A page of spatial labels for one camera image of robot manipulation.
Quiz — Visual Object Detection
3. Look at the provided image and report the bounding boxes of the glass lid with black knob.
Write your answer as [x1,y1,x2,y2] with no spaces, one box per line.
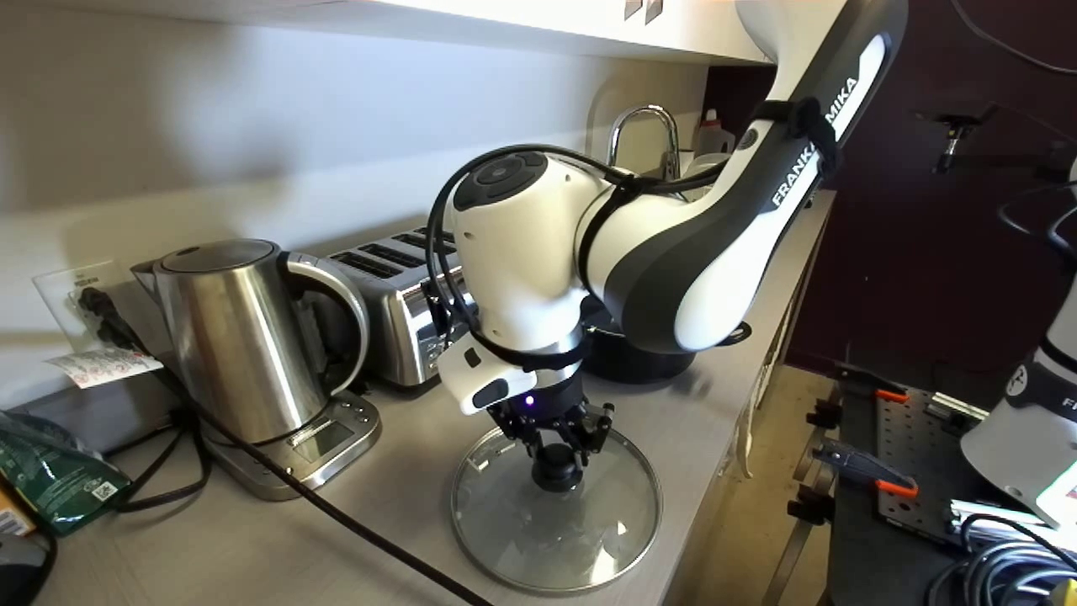
[449,424,662,598]

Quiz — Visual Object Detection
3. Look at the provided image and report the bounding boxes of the black robot table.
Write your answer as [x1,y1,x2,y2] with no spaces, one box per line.
[824,368,987,606]

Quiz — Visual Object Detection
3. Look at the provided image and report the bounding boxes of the black clamp with orange handle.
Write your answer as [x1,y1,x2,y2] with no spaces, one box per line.
[784,436,924,531]
[804,378,914,434]

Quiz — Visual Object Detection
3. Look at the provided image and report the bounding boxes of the black device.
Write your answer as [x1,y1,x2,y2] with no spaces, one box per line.
[0,525,62,606]

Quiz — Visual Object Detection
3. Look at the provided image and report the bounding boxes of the black power plug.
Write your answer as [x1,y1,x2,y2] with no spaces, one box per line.
[73,284,150,352]

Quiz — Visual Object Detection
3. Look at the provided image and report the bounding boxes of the metal cabinet handle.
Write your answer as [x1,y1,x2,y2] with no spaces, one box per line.
[738,333,784,481]

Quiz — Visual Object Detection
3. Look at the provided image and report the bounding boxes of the white paper label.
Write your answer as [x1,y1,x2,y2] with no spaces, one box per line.
[47,346,168,392]

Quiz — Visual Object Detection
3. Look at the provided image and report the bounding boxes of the grey cable bundle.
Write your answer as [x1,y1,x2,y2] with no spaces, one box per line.
[949,503,1077,606]

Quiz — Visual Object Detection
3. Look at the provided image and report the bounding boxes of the yellow packet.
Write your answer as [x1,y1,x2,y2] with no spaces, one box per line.
[0,481,39,546]

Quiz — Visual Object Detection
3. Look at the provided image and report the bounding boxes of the clear plastic bag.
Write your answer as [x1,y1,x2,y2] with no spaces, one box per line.
[29,262,127,362]

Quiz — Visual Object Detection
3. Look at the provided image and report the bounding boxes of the steel kettle base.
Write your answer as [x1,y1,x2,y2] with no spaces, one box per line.
[197,388,382,503]

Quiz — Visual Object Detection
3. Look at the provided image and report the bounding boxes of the stainless steel electric kettle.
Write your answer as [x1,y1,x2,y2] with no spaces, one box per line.
[130,234,373,452]

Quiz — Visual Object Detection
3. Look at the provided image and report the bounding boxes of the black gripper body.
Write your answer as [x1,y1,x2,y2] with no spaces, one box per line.
[488,362,591,436]

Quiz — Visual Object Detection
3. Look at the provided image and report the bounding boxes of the grey base cabinet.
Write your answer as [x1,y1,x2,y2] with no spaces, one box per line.
[666,206,842,606]

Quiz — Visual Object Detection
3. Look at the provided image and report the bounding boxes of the black power cable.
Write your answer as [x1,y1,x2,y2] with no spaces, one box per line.
[187,414,492,606]

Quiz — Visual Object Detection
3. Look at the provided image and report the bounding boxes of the perforated mounting board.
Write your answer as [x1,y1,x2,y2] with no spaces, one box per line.
[872,384,981,539]

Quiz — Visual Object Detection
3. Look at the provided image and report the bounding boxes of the green packet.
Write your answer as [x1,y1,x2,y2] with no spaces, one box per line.
[0,411,134,539]

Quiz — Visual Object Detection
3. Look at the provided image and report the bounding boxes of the stainless steel four-slot toaster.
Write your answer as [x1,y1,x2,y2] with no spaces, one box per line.
[315,225,482,392]

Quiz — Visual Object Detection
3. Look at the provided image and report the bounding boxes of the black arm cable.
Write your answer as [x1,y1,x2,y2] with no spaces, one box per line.
[419,142,634,362]

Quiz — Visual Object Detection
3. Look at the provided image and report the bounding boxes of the chrome kitchen faucet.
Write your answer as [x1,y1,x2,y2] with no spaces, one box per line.
[605,100,688,183]

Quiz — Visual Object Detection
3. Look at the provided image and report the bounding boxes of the black cooking pot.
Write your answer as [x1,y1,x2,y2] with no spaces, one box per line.
[579,316,755,388]

